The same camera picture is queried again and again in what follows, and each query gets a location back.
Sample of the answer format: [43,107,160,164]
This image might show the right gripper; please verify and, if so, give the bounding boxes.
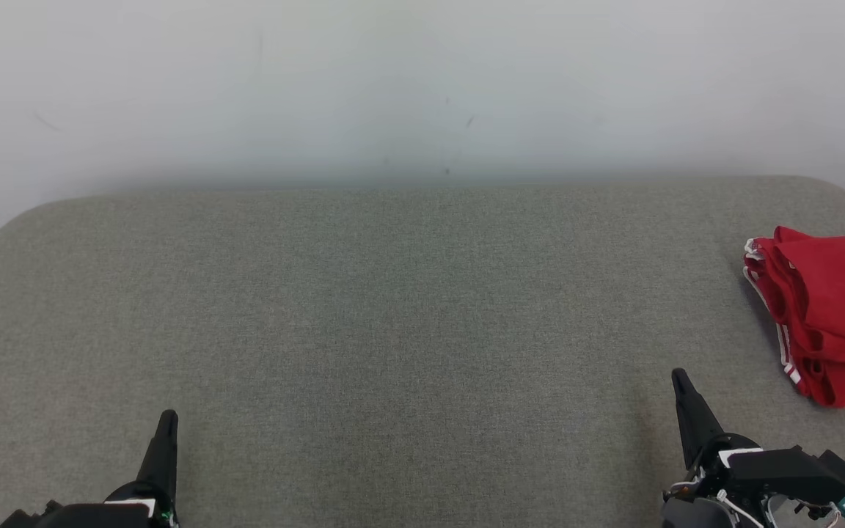
[662,368,823,528]

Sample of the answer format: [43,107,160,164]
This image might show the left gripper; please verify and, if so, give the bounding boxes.
[0,409,180,528]

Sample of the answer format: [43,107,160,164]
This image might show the red jersey with white sleeves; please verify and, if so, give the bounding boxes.
[743,236,845,408]

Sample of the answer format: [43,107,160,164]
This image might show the red shorts with white stripes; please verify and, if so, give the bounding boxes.
[771,226,845,367]

